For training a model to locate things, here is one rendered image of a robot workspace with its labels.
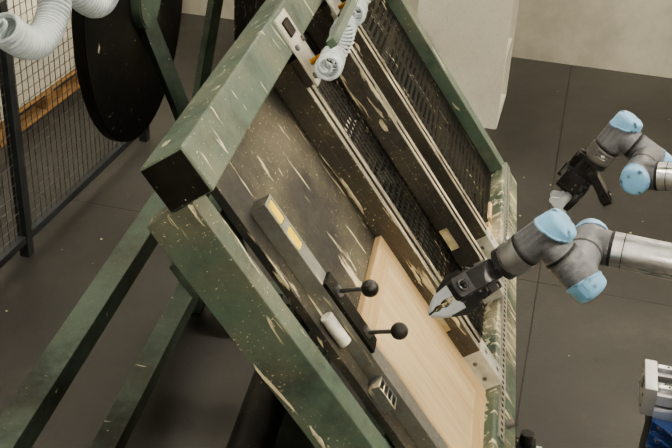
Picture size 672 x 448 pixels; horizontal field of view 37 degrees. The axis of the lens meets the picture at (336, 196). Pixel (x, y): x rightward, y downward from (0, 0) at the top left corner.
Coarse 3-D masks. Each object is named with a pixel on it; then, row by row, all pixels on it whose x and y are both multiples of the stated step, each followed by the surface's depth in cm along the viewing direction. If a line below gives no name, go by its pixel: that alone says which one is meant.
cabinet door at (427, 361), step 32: (384, 256) 259; (384, 288) 250; (416, 288) 269; (384, 320) 242; (416, 320) 260; (384, 352) 233; (416, 352) 251; (448, 352) 270; (416, 384) 242; (448, 384) 260; (480, 384) 280; (448, 416) 251; (480, 416) 269
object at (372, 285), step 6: (366, 282) 209; (372, 282) 209; (336, 288) 217; (342, 288) 217; (348, 288) 215; (354, 288) 213; (360, 288) 212; (366, 288) 208; (372, 288) 208; (378, 288) 209; (342, 294) 217; (366, 294) 209; (372, 294) 209
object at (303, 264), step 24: (264, 216) 209; (288, 240) 211; (288, 264) 214; (312, 264) 215; (312, 288) 216; (336, 312) 218; (360, 360) 223; (384, 360) 226; (408, 408) 227; (408, 432) 230; (432, 432) 232
